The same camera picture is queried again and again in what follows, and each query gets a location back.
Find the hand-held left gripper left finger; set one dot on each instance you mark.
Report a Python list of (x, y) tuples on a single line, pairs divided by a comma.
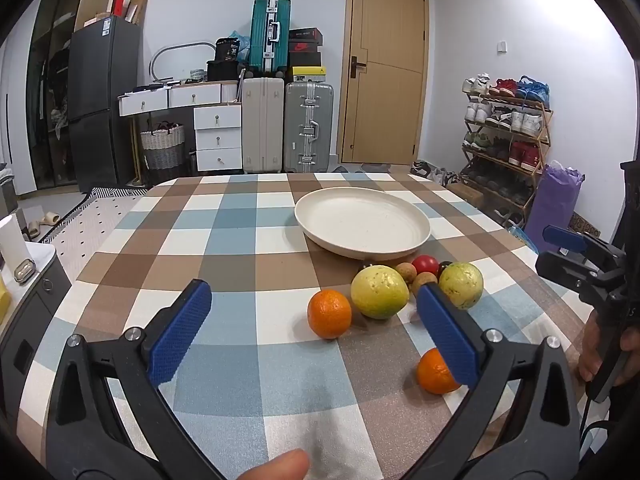
[(182, 332)]

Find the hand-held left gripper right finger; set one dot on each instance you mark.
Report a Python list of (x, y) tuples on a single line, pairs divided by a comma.
[(445, 332)]

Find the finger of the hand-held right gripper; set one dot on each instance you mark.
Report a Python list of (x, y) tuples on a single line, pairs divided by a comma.
[(565, 272), (565, 238)]

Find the orange mandarin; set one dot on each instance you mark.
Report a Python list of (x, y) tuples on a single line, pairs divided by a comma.
[(329, 314), (434, 374)]

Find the pale yellow-green round fruit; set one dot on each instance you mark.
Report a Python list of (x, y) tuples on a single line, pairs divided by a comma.
[(464, 284)]

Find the brown longan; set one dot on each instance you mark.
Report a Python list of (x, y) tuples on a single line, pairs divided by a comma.
[(406, 272), (422, 281)]

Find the red tomato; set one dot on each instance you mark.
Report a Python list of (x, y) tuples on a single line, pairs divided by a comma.
[(425, 264)]

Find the large green citrus fruit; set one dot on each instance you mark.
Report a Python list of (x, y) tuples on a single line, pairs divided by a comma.
[(379, 292)]

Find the cream round plate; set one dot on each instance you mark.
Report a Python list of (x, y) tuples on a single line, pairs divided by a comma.
[(362, 222)]

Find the person's right forearm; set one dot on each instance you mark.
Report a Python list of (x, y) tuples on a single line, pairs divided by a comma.
[(617, 440)]

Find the person's right hand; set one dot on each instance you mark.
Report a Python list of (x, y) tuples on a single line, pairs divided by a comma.
[(591, 347)]

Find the person's left hand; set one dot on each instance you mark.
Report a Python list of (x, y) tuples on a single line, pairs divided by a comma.
[(280, 466)]

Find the patterned doormat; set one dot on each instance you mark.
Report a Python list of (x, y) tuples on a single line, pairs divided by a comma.
[(586, 225)]

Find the purple bag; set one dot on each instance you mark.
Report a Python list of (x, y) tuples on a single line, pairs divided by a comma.
[(550, 205)]

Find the light blue plastic bag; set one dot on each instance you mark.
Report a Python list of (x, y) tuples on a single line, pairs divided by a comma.
[(525, 239)]

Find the brown cardboard box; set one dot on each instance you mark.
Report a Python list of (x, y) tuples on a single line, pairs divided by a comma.
[(467, 194)]

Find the dotted floor mat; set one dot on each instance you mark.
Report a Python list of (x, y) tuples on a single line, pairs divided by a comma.
[(85, 230)]

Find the pile of loose shoes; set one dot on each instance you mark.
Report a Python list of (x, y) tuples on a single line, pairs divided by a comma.
[(432, 171)]

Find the white grey side cabinet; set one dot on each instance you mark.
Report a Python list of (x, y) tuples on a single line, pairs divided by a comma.
[(35, 305)]

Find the small metal tin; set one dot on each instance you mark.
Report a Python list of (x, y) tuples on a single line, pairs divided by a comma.
[(24, 271)]

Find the beige slipper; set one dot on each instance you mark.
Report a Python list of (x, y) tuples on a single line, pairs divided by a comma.
[(50, 218), (33, 230)]

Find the wicker laundry basket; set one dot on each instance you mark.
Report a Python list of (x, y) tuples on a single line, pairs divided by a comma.
[(162, 150)]

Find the white paper roll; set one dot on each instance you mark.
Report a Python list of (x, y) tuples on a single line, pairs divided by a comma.
[(11, 245)]

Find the white drawer dresser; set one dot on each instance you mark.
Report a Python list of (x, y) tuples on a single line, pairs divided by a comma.
[(217, 117)]

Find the beige suitcase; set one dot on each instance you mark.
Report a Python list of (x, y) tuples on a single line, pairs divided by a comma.
[(262, 125)]

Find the silver suitcase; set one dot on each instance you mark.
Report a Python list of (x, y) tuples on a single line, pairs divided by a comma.
[(308, 127)]

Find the wooden door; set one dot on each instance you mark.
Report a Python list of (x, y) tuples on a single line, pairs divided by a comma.
[(382, 65)]

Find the small striped basket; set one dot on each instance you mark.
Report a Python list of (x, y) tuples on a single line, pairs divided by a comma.
[(199, 76)]

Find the black refrigerator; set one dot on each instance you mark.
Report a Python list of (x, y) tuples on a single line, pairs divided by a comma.
[(100, 85)]

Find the black storage box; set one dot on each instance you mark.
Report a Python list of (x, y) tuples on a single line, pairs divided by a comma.
[(222, 71)]

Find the black bag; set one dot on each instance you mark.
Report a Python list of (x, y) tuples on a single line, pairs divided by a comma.
[(227, 49)]

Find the yellow black shoe box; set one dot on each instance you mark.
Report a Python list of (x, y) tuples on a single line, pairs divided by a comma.
[(309, 74)]

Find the teal suitcase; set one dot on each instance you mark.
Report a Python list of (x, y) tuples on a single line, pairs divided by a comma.
[(270, 35)]

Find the black shoe box red logo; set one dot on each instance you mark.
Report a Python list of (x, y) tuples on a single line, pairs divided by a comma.
[(305, 46)]

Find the glass door wardrobe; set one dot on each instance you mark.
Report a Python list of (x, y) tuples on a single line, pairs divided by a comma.
[(47, 50)]

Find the flat box white label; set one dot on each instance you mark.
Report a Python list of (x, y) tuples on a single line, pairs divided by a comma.
[(97, 21)]

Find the open cardboard box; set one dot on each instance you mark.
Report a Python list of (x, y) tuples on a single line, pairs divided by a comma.
[(137, 7)]

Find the oval metal mirror frame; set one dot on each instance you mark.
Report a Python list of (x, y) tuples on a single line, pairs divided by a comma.
[(155, 57)]

